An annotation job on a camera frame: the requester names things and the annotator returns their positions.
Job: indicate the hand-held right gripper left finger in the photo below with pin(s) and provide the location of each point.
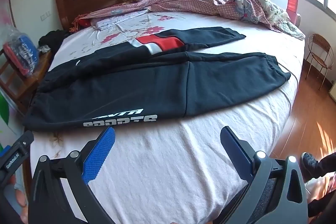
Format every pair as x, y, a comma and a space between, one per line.
101, 155

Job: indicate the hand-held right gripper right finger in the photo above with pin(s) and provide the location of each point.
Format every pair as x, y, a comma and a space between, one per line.
236, 151

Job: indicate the black pants with white print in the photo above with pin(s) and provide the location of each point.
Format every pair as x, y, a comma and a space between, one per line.
131, 82

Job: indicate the bed with white floral sheet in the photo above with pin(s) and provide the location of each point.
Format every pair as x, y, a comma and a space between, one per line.
170, 161

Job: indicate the wooden bedside stand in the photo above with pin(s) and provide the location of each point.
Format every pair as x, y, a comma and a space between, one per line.
29, 82

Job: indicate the blue red bag in plastic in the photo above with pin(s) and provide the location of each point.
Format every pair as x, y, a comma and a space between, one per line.
22, 53

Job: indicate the black clothing heap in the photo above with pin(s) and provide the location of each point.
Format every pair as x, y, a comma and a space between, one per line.
53, 39

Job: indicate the wicker chair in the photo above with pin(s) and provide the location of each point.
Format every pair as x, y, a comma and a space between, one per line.
321, 56

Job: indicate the red fringed cushion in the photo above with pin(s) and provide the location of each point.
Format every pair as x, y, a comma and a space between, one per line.
82, 22

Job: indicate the folded floral sheet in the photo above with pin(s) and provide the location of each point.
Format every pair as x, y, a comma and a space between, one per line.
118, 19

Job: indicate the pink patterned quilt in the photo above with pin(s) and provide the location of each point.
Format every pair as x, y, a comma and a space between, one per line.
210, 2

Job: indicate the wall socket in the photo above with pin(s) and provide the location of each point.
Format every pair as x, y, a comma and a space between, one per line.
46, 15

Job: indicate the pink bed guard rail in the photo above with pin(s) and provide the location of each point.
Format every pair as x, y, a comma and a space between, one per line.
291, 1

